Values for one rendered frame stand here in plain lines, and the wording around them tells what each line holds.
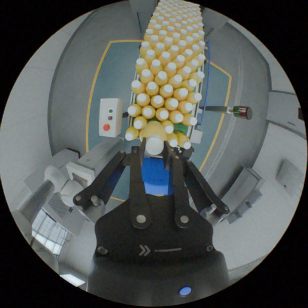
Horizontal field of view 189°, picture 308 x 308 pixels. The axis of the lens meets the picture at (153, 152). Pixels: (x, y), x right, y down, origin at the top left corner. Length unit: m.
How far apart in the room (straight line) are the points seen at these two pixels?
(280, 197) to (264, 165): 1.14
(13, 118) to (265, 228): 6.19
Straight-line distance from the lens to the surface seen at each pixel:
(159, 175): 0.50
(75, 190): 0.88
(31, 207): 0.65
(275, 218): 3.49
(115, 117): 0.48
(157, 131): 0.22
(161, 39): 0.68
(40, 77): 2.93
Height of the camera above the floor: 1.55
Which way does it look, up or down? 65 degrees down
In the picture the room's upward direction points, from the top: 180 degrees counter-clockwise
